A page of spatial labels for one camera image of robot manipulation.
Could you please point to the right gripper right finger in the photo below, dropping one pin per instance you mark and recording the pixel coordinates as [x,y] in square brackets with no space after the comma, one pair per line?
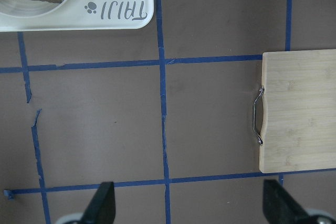
[279,206]

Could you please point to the cream bear tray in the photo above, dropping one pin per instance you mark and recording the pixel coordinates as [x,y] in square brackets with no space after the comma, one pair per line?
[87,15]

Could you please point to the white round plate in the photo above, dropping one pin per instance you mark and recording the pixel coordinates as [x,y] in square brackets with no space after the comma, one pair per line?
[28,8]

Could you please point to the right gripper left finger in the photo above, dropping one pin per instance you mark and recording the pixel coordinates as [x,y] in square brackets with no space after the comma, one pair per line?
[102,208]

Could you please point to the wooden cutting board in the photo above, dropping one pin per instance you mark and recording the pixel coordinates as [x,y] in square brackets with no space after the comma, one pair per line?
[298,99]

